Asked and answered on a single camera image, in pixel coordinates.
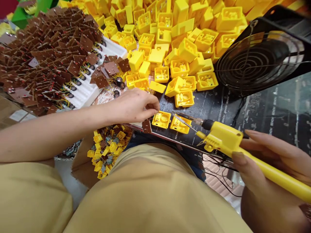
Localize white foam tray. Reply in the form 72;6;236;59
62;36;129;110

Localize black cables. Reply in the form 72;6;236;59
203;154;244;198

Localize green plastic object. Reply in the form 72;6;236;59
11;0;59;29

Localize person's right middle finger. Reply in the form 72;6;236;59
239;139;279;159

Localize pile of brown circuit boards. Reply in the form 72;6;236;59
0;6;132;117

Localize flat cardboard carton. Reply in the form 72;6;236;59
0;93;37;129

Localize person's right thumb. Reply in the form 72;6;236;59
231;151;259;186

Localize yellow soldering iron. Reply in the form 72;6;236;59
173;112;311;204

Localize person's legs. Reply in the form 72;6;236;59
0;143;254;233

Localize heap of assembled yellow parts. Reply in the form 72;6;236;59
87;124;133;180

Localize brown cardboard box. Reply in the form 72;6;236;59
71;125;134;189

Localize small brown circuit board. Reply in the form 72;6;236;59
142;120;153;134

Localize person's left hand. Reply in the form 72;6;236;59
112;88;161;124

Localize person's right index finger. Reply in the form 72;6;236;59
244;129;301;157

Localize pile of yellow plastic housings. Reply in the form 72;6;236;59
58;0;311;109

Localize black work mat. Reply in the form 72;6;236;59
127;72;311;162

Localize open yellow housing with grille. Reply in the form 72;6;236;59
151;110;172;129

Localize person's right hand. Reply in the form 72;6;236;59
231;129;311;233

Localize person's left fingers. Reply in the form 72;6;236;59
132;88;161;121

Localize black fan with wire guard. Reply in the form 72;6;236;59
213;5;311;98

